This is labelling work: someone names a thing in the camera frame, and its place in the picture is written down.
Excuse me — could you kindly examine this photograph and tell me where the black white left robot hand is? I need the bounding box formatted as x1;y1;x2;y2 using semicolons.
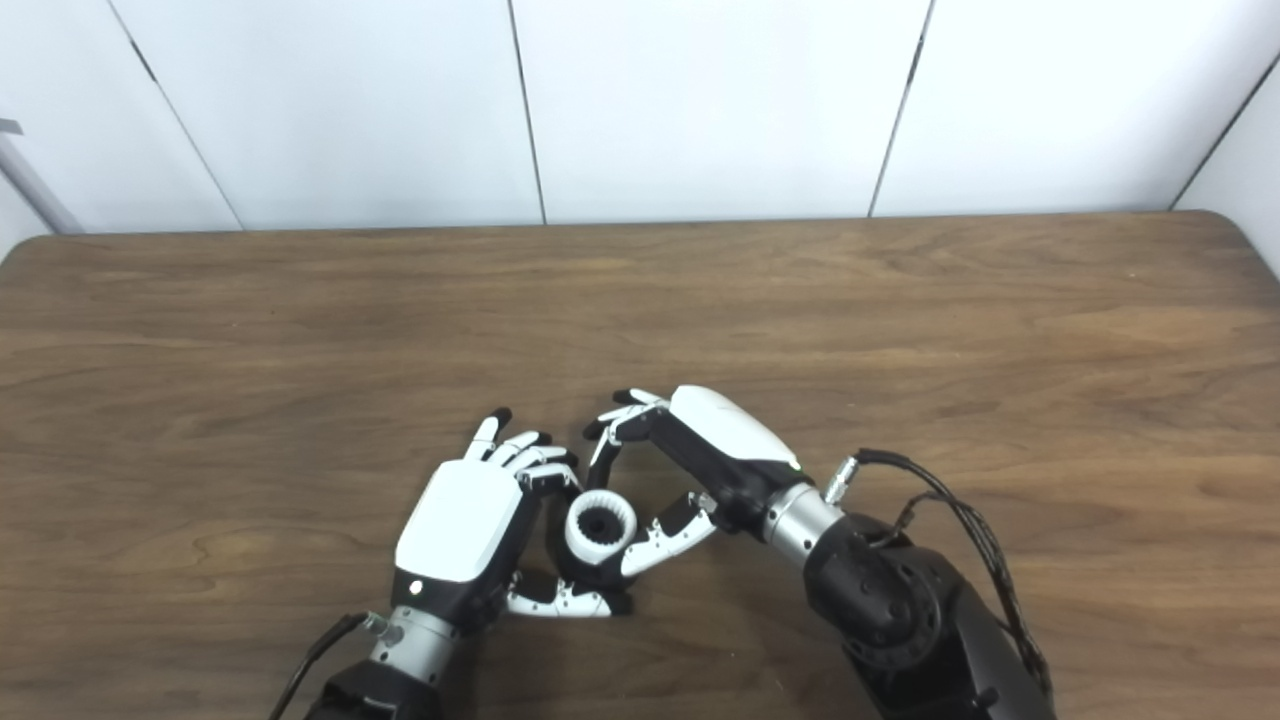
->
392;407;633;633

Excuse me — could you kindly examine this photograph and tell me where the round black plastic part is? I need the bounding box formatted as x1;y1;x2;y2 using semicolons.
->
548;492;641;591

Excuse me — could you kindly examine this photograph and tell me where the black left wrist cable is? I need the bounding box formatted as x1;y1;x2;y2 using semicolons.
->
267;612;401;720

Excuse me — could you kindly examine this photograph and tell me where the white plastic ring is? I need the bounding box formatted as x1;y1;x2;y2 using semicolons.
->
565;490;639;563

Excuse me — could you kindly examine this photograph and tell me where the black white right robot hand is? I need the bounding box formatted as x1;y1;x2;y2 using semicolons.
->
583;385;803;579

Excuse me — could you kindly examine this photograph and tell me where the gray metal wall post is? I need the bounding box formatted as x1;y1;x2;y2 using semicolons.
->
0;118;87;236

